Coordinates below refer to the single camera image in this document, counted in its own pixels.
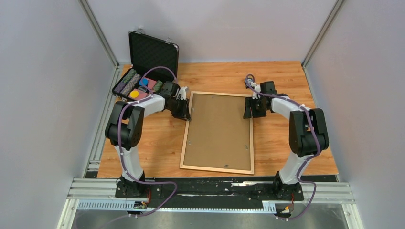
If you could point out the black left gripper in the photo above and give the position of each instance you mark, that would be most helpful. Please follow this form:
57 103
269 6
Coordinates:
185 114

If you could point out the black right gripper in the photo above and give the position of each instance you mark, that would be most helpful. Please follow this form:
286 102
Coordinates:
249 109

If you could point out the brown cardboard backing board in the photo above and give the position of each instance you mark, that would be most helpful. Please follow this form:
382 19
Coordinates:
218 132

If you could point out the light wooden picture frame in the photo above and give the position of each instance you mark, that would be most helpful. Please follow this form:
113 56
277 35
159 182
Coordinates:
218 170

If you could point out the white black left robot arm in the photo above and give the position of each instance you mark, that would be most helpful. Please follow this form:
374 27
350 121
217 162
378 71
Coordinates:
124 129

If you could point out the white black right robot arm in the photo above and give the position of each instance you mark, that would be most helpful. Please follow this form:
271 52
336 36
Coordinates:
307 135

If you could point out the small black blue gadget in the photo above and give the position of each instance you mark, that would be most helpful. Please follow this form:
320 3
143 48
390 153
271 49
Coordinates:
249 82

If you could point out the blue round chip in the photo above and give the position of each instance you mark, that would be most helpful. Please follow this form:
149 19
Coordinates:
144 82

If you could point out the yellow round chip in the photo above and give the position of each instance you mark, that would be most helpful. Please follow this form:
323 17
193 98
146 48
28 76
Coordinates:
134 94

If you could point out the black poker chip case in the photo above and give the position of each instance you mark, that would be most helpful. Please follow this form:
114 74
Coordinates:
147 52

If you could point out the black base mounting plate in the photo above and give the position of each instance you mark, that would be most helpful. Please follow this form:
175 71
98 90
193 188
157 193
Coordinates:
210 192

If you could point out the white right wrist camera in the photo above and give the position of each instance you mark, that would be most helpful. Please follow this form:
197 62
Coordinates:
256 91

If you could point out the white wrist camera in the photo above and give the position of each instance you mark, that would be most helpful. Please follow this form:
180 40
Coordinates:
182 93
256 91

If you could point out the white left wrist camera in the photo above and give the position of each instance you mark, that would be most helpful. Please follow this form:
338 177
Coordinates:
182 93

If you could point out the aluminium left corner post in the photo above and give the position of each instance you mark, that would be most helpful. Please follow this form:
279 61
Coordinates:
98 30

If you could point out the aluminium corner post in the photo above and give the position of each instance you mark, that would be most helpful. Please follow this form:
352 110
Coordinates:
322 32
98 30

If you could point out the aluminium rail frame front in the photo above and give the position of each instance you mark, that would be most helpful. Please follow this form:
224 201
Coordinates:
318 192

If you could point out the aluminium right corner post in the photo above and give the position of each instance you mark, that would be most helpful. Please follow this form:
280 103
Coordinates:
322 32

